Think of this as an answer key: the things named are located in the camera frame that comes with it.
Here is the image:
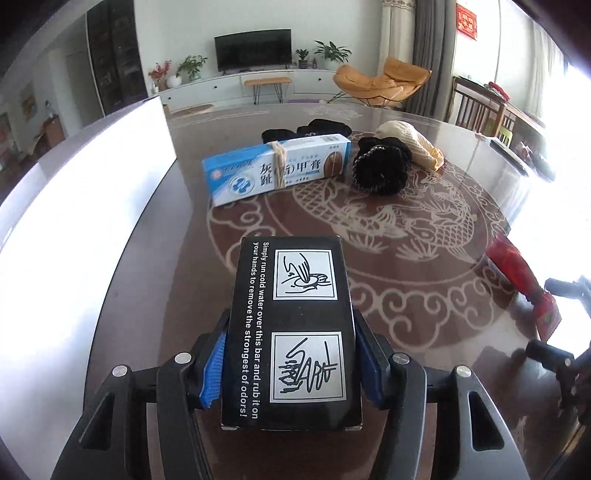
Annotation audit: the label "dark wooden chair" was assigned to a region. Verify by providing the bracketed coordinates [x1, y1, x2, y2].
[450, 76, 515, 139]

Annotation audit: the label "cream mesh cloth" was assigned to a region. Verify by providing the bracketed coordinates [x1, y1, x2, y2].
[374, 120, 445, 171]

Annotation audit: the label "black scrunchie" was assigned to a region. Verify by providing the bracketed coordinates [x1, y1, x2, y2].
[352, 136, 413, 195]

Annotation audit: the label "framed wall painting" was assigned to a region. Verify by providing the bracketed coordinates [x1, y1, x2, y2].
[19, 83, 38, 121]

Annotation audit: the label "brown wooden side cabinet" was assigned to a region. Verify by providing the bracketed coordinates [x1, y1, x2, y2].
[44, 115, 65, 146]

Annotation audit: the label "large leafy potted plant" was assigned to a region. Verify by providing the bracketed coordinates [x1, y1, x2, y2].
[314, 41, 352, 70]

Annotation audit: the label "black knit cloth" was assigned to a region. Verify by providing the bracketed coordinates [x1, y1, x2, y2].
[297, 119, 352, 138]
[262, 128, 296, 145]

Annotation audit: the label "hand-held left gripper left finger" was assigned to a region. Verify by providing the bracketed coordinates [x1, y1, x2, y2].
[51, 310, 232, 480]

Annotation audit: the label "brown patterned glass desktop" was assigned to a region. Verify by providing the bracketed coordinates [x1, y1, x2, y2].
[51, 102, 591, 480]

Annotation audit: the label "black cardboard box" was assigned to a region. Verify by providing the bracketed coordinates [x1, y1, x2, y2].
[219, 236, 363, 432]

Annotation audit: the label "blue and white carton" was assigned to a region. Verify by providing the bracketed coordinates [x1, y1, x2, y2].
[202, 134, 352, 208]

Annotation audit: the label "cream covered standing air conditioner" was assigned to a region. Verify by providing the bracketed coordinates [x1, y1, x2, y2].
[381, 0, 419, 70]

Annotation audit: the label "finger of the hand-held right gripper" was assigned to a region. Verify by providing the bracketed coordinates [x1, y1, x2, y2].
[526, 339, 591, 407]
[545, 279, 591, 301]

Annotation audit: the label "wooden bench with metal legs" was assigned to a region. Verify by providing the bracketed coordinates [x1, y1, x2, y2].
[244, 76, 293, 104]

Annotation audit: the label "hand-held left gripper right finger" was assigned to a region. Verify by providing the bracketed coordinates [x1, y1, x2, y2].
[353, 310, 532, 480]

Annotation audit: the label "red packet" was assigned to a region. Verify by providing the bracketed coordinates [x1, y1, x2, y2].
[485, 233, 561, 342]

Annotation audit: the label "orange lounge chair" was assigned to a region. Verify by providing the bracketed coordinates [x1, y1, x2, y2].
[332, 56, 432, 109]

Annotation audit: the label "white television cabinet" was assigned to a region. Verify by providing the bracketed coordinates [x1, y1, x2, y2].
[154, 69, 352, 109]

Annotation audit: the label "grey curtain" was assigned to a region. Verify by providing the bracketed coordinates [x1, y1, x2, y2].
[411, 0, 455, 123]

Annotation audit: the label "red flowers in vase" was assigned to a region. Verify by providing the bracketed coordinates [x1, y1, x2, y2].
[148, 60, 172, 90]

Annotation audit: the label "black flat television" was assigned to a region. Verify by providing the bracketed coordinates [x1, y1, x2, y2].
[215, 28, 293, 73]

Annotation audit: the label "red wall hanging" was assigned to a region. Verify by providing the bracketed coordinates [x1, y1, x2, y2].
[456, 2, 478, 40]

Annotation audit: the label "black remote control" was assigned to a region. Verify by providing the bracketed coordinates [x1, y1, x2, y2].
[489, 136, 529, 176]

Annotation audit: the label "dark glass display cabinet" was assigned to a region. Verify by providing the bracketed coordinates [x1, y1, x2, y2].
[87, 0, 149, 116]

